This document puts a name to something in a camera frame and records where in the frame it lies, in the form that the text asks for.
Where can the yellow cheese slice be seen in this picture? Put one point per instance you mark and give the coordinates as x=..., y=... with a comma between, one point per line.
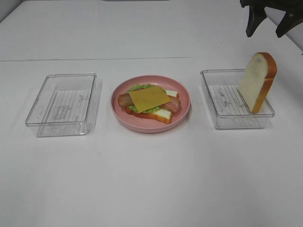
x=148, y=98

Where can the bacon strip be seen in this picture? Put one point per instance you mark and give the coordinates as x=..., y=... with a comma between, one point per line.
x=173, y=105
x=125, y=100

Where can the bread slice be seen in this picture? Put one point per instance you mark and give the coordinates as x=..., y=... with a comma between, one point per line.
x=257, y=81
x=158, y=113

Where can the clear plastic container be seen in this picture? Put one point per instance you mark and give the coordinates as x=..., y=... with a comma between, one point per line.
x=66, y=105
x=225, y=104

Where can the pink round plate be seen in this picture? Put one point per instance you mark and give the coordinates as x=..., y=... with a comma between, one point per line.
x=149, y=125

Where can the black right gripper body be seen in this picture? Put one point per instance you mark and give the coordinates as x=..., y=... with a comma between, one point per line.
x=290, y=6

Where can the left clear plastic container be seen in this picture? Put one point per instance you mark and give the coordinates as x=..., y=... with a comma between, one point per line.
x=66, y=105

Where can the right clear plastic container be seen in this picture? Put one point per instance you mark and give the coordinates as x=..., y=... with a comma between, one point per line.
x=225, y=104

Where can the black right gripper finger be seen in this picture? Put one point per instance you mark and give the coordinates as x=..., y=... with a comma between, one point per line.
x=288, y=22
x=257, y=15

